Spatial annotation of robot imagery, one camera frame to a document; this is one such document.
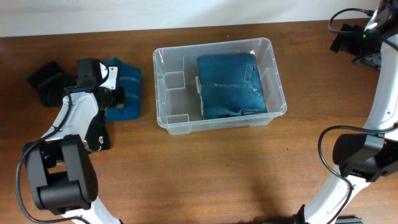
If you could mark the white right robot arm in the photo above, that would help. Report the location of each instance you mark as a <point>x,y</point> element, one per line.
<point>362,155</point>

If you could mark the teal blue garment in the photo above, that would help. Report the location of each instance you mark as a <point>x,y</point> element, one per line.
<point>130,79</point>

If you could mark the blue jeans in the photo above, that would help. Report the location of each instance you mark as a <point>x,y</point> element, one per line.
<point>230,85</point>

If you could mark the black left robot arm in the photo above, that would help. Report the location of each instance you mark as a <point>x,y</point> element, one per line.
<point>61,176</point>

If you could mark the small black garment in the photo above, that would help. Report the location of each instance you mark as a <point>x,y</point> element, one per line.
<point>50,81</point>

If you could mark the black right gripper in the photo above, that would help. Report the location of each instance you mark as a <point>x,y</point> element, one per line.
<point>349,45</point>

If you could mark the clear plastic storage bin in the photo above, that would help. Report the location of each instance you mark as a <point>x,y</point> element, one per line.
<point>177,100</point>

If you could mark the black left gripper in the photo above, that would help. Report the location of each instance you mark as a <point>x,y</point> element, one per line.
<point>120,99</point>

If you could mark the light grey jeans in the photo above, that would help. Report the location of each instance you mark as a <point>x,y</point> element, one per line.
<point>199,89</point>

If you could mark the large black garment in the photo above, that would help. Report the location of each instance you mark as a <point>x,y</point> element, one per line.
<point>97,137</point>

